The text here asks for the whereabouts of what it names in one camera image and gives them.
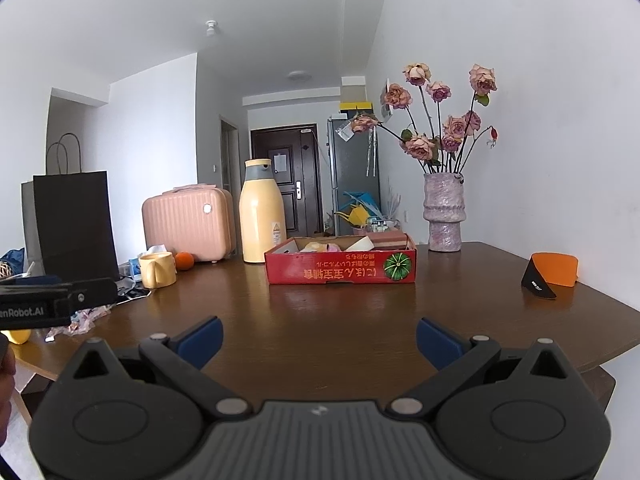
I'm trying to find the tissue pack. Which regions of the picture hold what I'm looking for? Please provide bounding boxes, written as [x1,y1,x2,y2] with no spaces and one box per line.
[127,244,168,281]

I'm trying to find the light wooden chair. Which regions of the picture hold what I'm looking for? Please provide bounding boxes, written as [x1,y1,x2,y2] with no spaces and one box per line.
[12,347,58,428]

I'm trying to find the orange black folded stand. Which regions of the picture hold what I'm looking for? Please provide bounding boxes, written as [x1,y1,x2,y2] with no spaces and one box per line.
[520,252,581,300]

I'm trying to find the grey refrigerator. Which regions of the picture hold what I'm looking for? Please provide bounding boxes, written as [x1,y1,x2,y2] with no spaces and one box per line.
[327,114,381,236]

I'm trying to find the dried pink roses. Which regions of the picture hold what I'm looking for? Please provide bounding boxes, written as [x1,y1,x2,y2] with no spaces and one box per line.
[350,62,500,175]

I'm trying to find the silver foil wrappers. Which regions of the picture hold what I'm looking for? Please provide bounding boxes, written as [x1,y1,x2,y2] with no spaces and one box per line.
[116,280,151,303]

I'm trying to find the red cardboard box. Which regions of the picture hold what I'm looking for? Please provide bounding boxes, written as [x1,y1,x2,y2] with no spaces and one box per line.
[264,233,417,285]

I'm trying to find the person's left hand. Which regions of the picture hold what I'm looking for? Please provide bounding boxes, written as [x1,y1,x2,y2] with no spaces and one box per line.
[0,332,17,441]

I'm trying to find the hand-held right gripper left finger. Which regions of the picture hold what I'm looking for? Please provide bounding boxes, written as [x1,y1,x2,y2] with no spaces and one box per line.
[72,316,251,418]

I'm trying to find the blue and yellow bags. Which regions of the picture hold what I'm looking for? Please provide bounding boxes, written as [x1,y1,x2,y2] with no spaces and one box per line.
[335,191,381,228]

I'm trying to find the pile of candy wrappers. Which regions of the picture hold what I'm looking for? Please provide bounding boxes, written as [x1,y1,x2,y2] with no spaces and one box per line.
[45,305,112,341]

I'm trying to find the black paper bag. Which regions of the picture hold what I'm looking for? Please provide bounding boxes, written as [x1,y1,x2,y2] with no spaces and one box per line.
[32,132,120,281]

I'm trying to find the purple ceramic vase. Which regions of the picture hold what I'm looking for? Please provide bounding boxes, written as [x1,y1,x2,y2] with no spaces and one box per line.
[423,172,467,252]

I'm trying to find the clear storage rack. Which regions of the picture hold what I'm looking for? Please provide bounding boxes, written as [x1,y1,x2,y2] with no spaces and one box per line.
[367,216,401,235]

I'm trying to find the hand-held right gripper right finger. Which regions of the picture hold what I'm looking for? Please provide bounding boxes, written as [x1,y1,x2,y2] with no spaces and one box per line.
[390,317,571,416]

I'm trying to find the grey interior door frame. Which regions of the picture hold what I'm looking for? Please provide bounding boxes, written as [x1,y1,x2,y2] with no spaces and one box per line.
[220,115,240,196]

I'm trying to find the yellow mug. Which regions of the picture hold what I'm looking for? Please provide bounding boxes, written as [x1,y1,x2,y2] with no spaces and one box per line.
[139,252,177,289]

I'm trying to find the yellow thermos bottle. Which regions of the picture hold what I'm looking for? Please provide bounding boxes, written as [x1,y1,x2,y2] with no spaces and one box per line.
[238,158,287,264]

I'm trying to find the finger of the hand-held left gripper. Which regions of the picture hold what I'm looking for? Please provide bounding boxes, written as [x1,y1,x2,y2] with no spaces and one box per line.
[54,278,118,317]

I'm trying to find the dark brown door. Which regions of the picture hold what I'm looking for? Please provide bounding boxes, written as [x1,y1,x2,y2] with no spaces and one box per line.
[250,122,321,238]

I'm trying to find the pink suitcase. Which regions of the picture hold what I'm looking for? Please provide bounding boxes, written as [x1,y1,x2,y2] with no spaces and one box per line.
[141,185,236,262]

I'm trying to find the blue cloth bag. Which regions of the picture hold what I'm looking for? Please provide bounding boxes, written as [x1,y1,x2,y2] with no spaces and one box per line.
[0,247,26,281]

